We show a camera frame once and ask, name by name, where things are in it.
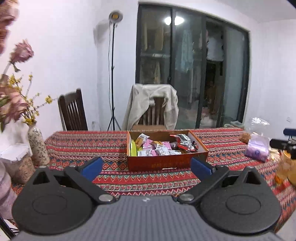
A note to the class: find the patterned red tablecloth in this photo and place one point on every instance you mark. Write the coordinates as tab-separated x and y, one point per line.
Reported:
225	148

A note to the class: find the black light stand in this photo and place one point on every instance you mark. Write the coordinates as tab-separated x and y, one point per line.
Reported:
115	17

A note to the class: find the red silver snack packet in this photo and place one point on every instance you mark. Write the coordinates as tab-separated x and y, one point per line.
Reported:
185	143

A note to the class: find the sliding glass door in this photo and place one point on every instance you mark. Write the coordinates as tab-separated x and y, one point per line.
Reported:
206	60

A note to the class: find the glass cup of tea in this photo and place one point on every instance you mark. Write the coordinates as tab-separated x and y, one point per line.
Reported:
286	169

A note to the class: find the clear plastic bag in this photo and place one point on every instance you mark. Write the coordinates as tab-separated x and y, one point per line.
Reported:
255	126

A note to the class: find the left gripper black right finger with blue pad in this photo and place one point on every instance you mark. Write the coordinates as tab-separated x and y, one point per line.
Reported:
210	178

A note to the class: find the pink packet in box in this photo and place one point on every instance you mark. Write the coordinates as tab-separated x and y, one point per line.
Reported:
148	144

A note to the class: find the dried pink roses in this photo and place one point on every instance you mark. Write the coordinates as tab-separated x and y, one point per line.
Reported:
22	51

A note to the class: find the wooden chair with jacket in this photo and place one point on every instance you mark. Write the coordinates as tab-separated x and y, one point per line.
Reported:
154	116

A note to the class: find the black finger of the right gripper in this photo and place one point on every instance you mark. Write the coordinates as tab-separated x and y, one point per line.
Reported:
288	145

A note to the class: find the floral slim vase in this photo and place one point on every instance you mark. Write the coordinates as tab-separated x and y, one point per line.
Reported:
40	155

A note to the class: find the beige jacket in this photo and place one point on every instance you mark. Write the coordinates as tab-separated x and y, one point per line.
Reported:
142	96

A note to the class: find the short floral pot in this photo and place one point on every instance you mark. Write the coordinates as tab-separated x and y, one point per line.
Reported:
21	171

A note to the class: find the yellow flower branches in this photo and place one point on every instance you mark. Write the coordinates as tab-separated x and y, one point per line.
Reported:
16	105

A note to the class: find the dark wooden chair left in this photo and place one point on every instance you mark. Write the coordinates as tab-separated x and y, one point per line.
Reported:
72	111

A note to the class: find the large purple vase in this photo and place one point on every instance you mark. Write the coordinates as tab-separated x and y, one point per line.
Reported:
7	195

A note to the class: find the purple tissue pack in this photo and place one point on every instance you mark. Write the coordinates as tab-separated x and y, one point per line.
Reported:
258	147

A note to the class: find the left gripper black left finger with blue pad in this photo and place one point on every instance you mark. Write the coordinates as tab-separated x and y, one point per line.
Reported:
82	177

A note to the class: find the orange cardboard box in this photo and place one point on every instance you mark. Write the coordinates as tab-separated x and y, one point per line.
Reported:
165	155

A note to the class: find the green white snack packet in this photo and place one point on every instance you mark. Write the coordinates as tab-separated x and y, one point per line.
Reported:
133	149

